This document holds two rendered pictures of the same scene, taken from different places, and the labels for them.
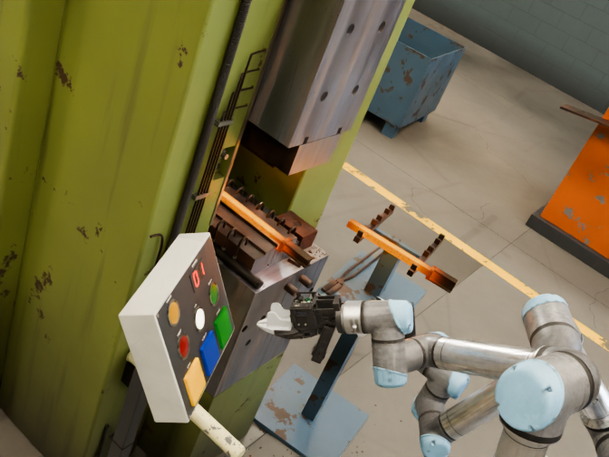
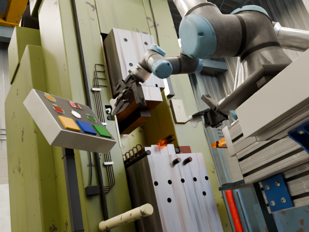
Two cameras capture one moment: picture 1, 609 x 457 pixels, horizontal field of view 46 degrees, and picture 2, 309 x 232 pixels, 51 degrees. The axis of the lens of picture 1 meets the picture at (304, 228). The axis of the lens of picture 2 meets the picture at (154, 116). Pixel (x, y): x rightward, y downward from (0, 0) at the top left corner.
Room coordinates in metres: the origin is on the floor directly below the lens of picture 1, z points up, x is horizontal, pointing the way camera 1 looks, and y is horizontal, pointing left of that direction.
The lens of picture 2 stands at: (0.20, -0.78, 0.50)
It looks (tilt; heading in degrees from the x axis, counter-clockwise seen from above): 21 degrees up; 28
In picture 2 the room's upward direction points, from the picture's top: 13 degrees counter-clockwise
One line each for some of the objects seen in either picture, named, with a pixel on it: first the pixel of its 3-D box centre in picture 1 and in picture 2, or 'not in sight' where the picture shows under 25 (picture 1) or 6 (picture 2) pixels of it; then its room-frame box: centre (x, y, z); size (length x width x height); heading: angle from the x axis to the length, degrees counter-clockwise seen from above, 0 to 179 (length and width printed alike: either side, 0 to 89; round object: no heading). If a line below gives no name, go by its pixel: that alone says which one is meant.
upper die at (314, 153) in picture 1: (259, 115); (131, 107); (1.85, 0.24, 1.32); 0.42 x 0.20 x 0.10; 64
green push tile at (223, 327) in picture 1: (221, 327); (101, 131); (1.32, 0.09, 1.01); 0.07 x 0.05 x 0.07; 179
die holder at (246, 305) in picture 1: (211, 274); (157, 205); (1.91, 0.23, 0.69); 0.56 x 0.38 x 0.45; 64
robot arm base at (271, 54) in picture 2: not in sight; (266, 69); (1.08, -0.69, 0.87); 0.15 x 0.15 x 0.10
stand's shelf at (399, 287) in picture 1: (372, 293); (259, 180); (2.17, -0.32, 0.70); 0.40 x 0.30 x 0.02; 162
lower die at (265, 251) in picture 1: (225, 217); (142, 161); (1.85, 0.24, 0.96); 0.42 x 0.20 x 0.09; 64
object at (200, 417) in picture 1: (184, 402); (123, 218); (1.41, 0.12, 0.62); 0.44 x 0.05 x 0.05; 64
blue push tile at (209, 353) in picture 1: (207, 353); (85, 128); (1.22, 0.09, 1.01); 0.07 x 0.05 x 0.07; 179
